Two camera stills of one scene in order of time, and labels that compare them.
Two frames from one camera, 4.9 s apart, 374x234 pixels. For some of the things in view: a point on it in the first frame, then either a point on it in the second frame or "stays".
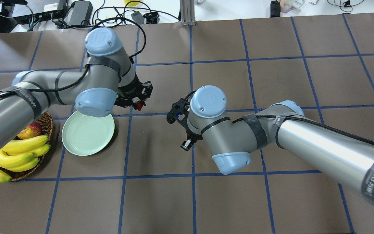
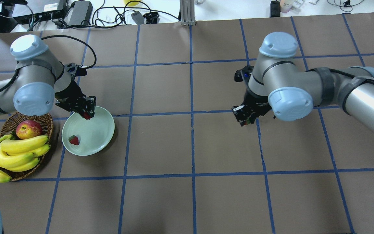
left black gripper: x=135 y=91 -> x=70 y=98
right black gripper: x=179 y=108 -> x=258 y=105
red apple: x=34 y=129 stays
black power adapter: x=81 y=10 stays
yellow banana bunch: x=18 y=155 stays
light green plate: x=83 y=135 stays
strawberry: x=140 y=104 -> x=74 y=140
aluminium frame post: x=187 y=12 stays
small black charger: x=138 y=17 stays
